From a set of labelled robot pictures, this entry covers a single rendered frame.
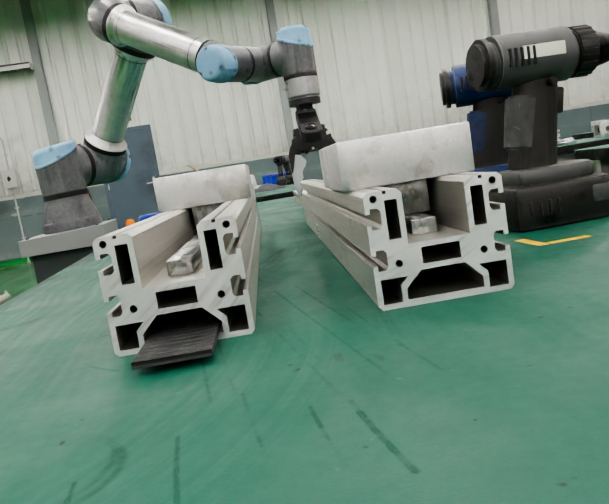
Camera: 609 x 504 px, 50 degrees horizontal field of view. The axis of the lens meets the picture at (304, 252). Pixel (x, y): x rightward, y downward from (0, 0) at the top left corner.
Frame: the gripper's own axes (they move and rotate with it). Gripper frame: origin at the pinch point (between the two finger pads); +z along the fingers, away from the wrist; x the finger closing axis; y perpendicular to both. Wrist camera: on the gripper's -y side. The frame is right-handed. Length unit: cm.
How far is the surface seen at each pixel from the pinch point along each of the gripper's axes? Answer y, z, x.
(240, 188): -66, -4, 15
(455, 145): -91, -5, -4
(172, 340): -100, 5, 20
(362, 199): -98, -2, 5
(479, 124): -51, -7, -20
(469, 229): -98, 1, -2
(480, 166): -50, -1, -20
